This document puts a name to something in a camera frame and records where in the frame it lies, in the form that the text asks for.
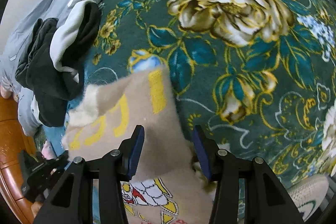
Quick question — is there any beige fuzzy knit sweater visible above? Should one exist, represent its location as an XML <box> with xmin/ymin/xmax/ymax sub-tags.
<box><xmin>62</xmin><ymin>66</ymin><xmax>213</xmax><ymax>223</ymax></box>

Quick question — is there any white knit shoe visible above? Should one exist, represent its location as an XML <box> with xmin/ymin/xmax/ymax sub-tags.
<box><xmin>288</xmin><ymin>174</ymin><xmax>329</xmax><ymax>221</ymax></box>

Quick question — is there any orange wooden headboard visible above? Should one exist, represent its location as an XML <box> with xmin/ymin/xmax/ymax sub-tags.
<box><xmin>1</xmin><ymin>98</ymin><xmax>36</xmax><ymax>223</ymax></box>

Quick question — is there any black and grey garment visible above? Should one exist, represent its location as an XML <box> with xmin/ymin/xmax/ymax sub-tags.
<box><xmin>15</xmin><ymin>0</ymin><xmax>101</xmax><ymax>127</ymax></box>

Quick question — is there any green floral plush blanket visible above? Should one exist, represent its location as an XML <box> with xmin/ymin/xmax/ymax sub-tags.
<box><xmin>85</xmin><ymin>0</ymin><xmax>335</xmax><ymax>187</ymax></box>

